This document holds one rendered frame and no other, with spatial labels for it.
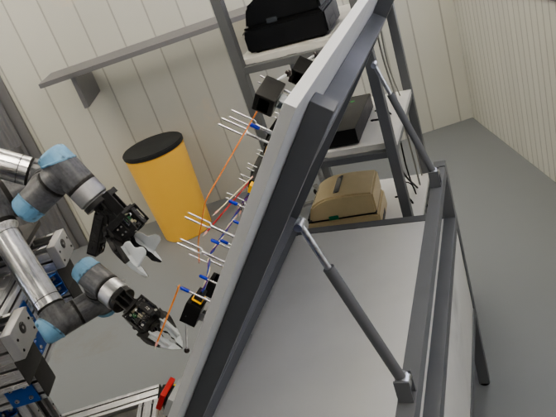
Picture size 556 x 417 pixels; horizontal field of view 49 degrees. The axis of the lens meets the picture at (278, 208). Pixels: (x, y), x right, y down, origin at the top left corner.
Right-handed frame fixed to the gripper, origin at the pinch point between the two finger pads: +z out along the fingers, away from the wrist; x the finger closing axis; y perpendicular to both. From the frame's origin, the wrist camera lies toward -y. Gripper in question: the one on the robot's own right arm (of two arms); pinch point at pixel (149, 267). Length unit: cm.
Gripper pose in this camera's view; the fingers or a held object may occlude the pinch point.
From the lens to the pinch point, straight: 148.3
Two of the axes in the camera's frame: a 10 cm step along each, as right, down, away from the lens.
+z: 6.7, 7.4, 1.1
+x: 2.0, -3.2, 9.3
